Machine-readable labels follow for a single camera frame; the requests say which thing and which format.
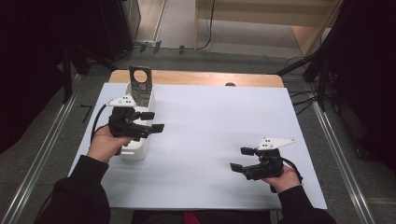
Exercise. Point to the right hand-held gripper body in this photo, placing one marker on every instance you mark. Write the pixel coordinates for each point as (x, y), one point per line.
(271, 168)

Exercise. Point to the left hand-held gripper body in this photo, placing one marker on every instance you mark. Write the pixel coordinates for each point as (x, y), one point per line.
(123, 126)

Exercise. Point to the dark patterned phone case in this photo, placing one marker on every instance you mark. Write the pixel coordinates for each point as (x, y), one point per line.
(141, 93)

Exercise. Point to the white rectangular plastic bin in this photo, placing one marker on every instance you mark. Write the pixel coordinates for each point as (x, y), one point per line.
(138, 151)

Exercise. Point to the person's right hand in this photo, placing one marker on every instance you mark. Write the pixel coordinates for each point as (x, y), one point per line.
(285, 182)

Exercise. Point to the person's left hand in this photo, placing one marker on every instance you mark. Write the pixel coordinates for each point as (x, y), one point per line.
(102, 146)

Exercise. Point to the white board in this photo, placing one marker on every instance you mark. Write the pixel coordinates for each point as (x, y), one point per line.
(218, 124)

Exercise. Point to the person's dark and red clothing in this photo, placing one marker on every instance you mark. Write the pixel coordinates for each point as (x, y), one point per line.
(218, 218)

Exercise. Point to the dark tape strip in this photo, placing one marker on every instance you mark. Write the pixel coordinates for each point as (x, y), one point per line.
(142, 48)
(157, 47)
(181, 49)

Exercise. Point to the small black knob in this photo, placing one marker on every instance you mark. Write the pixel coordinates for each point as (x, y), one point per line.
(230, 84)

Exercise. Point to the black metal stand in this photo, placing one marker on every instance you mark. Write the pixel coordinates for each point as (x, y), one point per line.
(323, 81)
(66, 77)

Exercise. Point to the black cabinet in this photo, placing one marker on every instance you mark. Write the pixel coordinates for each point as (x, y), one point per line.
(118, 31)

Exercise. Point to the dark curtain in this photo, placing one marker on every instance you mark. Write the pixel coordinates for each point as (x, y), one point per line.
(31, 62)
(367, 62)

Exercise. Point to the light wooden shelf unit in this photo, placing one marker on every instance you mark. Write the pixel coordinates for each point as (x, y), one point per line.
(264, 15)

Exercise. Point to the aluminium rail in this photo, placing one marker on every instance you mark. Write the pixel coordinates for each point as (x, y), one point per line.
(342, 161)
(40, 155)

